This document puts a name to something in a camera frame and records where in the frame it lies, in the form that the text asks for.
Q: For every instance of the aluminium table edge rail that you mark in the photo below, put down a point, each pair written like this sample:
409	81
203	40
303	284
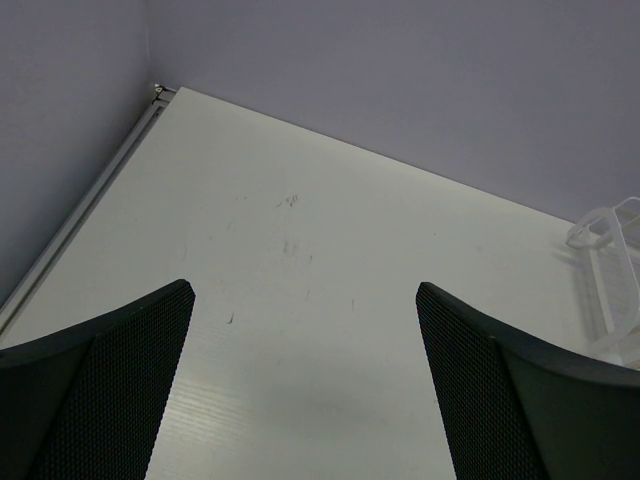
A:
28	286

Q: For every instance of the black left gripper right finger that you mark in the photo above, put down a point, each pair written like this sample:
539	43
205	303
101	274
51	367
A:
514	406

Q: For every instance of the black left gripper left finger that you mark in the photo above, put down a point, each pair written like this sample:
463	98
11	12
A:
87	402

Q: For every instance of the white wire dish rack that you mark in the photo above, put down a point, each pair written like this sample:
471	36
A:
605	242

